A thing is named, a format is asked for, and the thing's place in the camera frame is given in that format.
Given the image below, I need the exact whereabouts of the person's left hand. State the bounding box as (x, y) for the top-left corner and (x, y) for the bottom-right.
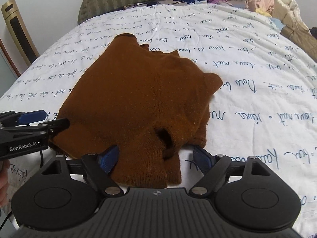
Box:
(0, 160), (10, 207)

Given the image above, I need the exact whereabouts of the brown knit sweater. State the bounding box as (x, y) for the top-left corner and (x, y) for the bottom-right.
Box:
(51, 33), (222, 188)

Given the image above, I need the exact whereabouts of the gold tower fan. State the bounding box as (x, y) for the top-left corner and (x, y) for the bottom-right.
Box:
(1, 0), (40, 66)

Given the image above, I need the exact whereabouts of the cream quilted jacket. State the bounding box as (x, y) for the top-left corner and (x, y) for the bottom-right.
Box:
(268, 0), (310, 35)

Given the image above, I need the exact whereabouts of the tan padded jacket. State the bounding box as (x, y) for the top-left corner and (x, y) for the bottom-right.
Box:
(281, 26), (317, 62)

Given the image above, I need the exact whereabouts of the black charger with cable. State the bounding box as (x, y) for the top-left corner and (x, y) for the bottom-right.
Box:
(123, 1), (160, 9)

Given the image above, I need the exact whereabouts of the white script-print bedsheet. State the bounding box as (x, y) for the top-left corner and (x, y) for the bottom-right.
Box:
(1, 4), (316, 237)

